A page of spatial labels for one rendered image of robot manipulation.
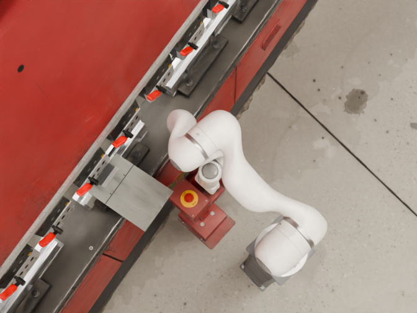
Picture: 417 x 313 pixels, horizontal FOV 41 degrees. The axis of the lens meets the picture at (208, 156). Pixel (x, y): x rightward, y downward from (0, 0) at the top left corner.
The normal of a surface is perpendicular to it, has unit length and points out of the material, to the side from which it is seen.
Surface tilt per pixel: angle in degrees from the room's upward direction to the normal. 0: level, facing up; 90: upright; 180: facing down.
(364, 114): 0
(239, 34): 0
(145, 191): 0
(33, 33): 90
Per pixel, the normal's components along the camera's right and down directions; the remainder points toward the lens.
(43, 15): 0.83, 0.54
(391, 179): -0.03, -0.25
